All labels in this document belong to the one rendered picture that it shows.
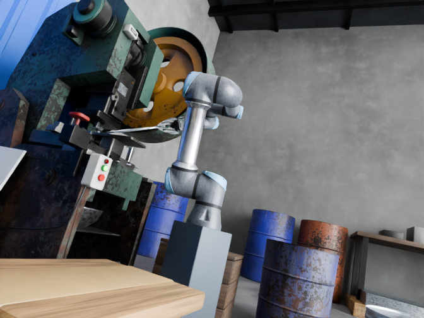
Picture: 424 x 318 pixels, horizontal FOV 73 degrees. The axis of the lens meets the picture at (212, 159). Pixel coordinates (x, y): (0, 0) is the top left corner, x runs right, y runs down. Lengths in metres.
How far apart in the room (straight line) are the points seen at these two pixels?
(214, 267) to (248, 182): 3.54
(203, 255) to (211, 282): 0.12
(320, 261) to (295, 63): 4.25
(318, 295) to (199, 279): 0.75
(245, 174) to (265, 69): 1.97
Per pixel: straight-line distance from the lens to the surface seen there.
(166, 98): 2.00
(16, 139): 1.65
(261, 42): 5.88
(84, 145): 1.27
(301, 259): 1.66
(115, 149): 1.53
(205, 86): 1.21
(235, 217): 4.62
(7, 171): 1.51
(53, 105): 1.72
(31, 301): 0.36
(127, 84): 1.73
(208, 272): 1.19
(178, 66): 2.10
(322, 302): 1.75
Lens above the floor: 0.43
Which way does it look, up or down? 14 degrees up
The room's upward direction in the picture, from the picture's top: 14 degrees clockwise
